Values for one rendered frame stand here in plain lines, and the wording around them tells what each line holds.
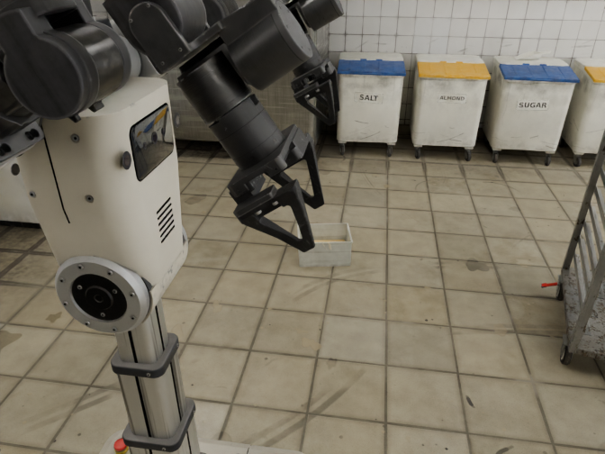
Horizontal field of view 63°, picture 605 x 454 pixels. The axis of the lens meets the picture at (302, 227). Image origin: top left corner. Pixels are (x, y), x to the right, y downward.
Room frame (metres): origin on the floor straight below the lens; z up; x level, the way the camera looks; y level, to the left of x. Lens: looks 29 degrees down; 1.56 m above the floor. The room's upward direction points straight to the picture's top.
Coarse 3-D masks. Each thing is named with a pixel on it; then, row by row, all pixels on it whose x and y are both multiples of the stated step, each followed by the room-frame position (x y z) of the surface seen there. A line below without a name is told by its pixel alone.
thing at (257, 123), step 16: (256, 96) 0.49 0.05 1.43; (240, 112) 0.46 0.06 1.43; (256, 112) 0.47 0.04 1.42; (224, 128) 0.46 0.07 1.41; (240, 128) 0.46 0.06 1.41; (256, 128) 0.46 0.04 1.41; (272, 128) 0.47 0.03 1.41; (288, 128) 0.52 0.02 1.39; (224, 144) 0.47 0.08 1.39; (240, 144) 0.46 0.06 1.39; (256, 144) 0.46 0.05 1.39; (272, 144) 0.46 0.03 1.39; (288, 144) 0.47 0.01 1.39; (240, 160) 0.46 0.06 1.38; (256, 160) 0.45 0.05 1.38; (272, 160) 0.43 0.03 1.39; (240, 176) 0.45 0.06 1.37; (256, 176) 0.43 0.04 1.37; (272, 176) 0.43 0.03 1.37; (240, 192) 0.43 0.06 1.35
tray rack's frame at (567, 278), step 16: (592, 176) 2.08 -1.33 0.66; (592, 192) 2.07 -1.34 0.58; (576, 224) 2.08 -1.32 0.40; (576, 240) 2.07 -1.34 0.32; (576, 288) 1.91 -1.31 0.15; (576, 304) 1.78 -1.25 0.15; (576, 320) 1.68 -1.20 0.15; (592, 320) 1.68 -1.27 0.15; (592, 336) 1.57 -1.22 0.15; (560, 352) 1.59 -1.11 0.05; (576, 352) 1.50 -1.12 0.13; (592, 352) 1.48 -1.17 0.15
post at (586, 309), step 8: (600, 256) 1.52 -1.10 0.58; (600, 264) 1.51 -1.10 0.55; (600, 272) 1.51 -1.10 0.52; (592, 280) 1.52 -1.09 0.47; (600, 280) 1.50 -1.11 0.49; (592, 288) 1.51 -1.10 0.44; (592, 296) 1.51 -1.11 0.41; (584, 304) 1.51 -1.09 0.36; (592, 304) 1.50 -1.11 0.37; (584, 312) 1.51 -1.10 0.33; (584, 320) 1.51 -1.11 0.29; (576, 328) 1.51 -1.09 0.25; (584, 328) 1.50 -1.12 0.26; (576, 336) 1.51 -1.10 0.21; (576, 344) 1.51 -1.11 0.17
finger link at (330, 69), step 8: (328, 64) 0.92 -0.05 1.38; (328, 72) 0.92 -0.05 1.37; (336, 72) 0.97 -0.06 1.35; (320, 80) 0.97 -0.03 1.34; (336, 80) 0.96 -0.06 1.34; (336, 88) 0.96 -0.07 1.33; (320, 96) 0.97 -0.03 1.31; (336, 96) 0.96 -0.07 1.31; (336, 104) 0.96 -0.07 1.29; (336, 112) 0.96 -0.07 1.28
